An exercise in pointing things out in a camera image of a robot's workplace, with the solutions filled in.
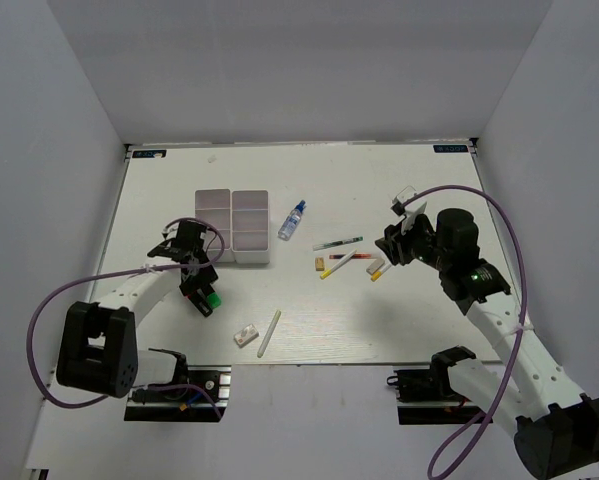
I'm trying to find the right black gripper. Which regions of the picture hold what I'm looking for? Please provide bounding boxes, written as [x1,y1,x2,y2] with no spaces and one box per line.
[375,210,451,271]

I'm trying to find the green cap black highlighter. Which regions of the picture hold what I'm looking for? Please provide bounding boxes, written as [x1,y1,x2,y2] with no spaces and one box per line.
[189,292,222,318]

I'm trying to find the white marker yellow cap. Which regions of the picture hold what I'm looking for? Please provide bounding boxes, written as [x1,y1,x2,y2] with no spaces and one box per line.
[320,250,357,280]

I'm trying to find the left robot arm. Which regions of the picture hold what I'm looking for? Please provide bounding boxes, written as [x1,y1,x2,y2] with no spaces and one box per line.
[56,218,225,399]

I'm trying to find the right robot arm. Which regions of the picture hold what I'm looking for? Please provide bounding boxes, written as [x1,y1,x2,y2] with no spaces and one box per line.
[375,208,599,479]

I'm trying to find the white eraser block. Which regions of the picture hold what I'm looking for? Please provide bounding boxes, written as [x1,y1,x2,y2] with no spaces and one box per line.
[366,258,385,275]

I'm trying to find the left white divided organizer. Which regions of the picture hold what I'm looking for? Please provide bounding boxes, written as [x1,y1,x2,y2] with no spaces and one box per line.
[194,189,235,263]

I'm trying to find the white divided organizer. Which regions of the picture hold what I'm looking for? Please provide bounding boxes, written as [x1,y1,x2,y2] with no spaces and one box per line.
[194,189,235,263]
[231,190,270,265]

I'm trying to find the green gel pen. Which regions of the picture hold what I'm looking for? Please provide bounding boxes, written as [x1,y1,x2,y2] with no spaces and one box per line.
[312,236,364,251]

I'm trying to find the right white divided organizer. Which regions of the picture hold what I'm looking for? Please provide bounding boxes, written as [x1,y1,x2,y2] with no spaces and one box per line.
[231,190,270,265]

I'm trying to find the red pen orange cap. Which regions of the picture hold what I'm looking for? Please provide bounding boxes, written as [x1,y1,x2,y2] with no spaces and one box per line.
[328,253,379,260]

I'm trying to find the dark corner label right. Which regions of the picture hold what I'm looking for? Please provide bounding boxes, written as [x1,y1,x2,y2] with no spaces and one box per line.
[433,144,469,154]

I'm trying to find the dark corner label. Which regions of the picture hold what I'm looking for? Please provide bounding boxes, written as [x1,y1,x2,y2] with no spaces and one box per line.
[132,149,167,159]
[433,144,469,154]

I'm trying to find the white correction tape dispenser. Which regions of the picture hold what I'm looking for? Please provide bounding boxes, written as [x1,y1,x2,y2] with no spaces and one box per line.
[233,324,259,348]

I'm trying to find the blue cap spray bottle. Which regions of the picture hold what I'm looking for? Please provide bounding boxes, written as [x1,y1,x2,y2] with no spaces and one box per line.
[277,200,306,241]

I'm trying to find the dark corner label left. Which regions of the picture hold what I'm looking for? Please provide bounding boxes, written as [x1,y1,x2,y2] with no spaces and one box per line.
[132,149,167,159]

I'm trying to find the pale yellow pen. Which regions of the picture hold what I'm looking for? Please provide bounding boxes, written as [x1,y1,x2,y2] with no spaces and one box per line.
[257,310,282,358]

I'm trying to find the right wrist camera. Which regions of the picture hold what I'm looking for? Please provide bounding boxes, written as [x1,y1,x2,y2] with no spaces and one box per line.
[391,186,427,233]

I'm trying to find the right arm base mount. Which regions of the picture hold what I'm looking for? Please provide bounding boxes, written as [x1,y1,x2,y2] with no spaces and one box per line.
[386,368,481,426]

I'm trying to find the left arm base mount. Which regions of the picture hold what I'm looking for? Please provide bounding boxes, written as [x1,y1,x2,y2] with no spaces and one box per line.
[124,366,232,423]

